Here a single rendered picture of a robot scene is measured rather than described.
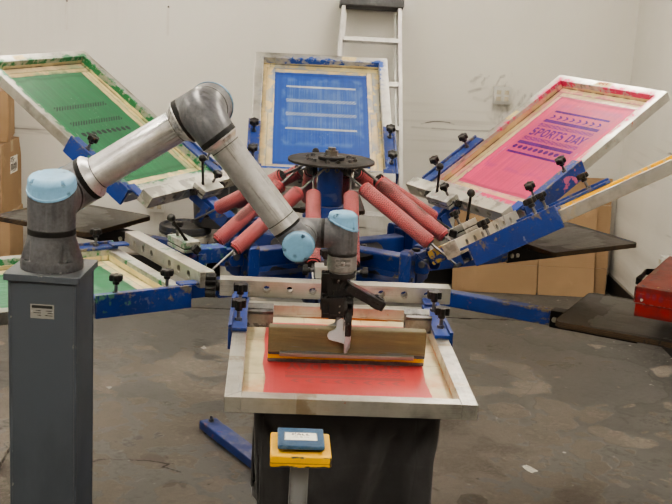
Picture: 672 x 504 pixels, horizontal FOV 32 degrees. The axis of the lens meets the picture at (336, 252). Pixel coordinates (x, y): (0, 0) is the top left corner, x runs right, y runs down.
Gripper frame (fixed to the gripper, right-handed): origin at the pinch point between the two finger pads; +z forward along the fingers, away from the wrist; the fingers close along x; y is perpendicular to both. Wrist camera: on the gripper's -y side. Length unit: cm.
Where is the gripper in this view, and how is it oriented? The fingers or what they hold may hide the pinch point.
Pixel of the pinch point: (347, 345)
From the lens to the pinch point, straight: 307.2
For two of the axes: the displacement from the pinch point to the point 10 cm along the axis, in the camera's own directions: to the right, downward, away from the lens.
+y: -10.0, -0.2, -0.6
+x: 0.5, 2.5, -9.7
